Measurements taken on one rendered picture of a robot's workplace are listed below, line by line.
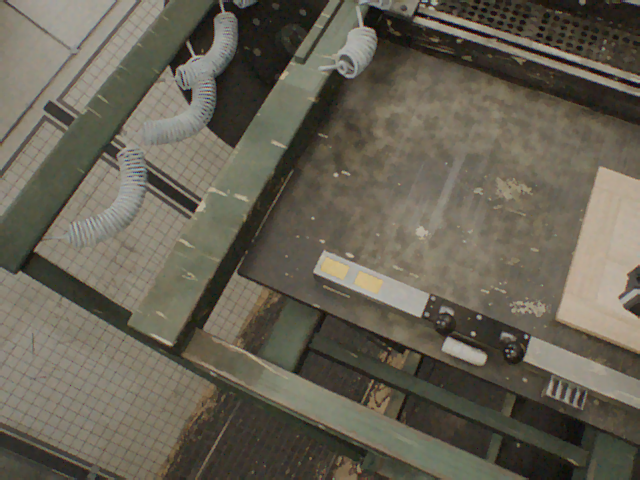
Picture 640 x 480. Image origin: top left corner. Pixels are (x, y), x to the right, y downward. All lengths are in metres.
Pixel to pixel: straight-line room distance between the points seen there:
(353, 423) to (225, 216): 0.45
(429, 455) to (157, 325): 0.52
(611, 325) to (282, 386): 0.63
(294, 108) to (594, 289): 0.71
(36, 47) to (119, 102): 4.33
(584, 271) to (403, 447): 0.50
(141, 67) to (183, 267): 0.65
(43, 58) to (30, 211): 4.42
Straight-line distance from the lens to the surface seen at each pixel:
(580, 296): 1.15
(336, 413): 0.98
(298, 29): 1.77
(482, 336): 1.03
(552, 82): 1.40
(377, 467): 2.04
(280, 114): 1.17
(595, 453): 1.16
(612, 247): 1.23
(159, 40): 1.55
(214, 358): 1.02
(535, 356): 1.06
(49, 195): 1.37
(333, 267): 1.05
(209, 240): 1.04
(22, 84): 5.65
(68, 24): 5.86
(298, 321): 1.10
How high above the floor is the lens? 2.09
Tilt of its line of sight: 22 degrees down
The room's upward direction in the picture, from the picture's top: 53 degrees counter-clockwise
